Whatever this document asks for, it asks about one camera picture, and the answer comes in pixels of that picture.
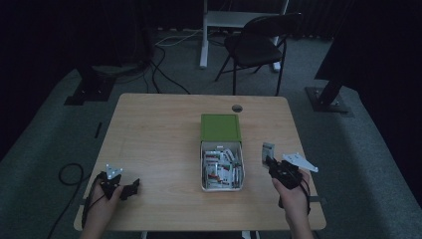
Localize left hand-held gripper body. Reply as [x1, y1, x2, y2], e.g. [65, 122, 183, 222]
[98, 162, 124, 201]

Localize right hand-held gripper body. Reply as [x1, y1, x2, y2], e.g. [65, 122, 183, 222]
[268, 151, 319, 191]

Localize small grey sachet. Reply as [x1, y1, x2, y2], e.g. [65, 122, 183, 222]
[261, 141, 276, 166]

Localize person's left hand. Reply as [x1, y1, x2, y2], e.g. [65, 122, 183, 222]
[87, 181, 124, 230]

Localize person's right hand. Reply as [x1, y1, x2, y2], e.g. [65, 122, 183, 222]
[272, 168, 312, 221]

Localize pile of red-white packets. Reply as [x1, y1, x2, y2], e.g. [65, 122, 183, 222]
[203, 144, 243, 189]

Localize green box lid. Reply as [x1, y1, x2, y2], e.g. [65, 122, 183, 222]
[199, 114, 243, 143]

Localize black floor stand base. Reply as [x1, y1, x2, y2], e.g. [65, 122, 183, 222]
[64, 64, 117, 107]
[305, 78, 354, 118]

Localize black folding chair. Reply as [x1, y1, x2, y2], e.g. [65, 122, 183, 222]
[214, 12, 304, 98]

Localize right hand-held gripper cable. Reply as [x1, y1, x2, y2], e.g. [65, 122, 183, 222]
[278, 177, 313, 216]

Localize hand-held gripper cable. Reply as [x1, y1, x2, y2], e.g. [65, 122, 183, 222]
[278, 177, 313, 216]
[81, 172, 107, 229]

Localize left hand-held gripper cable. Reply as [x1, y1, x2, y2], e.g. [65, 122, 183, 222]
[81, 172, 107, 229]

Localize black looped floor cable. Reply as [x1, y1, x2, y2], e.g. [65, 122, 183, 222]
[46, 162, 86, 239]

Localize black floor cables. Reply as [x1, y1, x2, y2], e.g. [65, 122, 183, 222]
[115, 44, 192, 96]

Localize white floor cable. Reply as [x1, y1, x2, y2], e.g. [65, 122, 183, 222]
[154, 28, 204, 48]

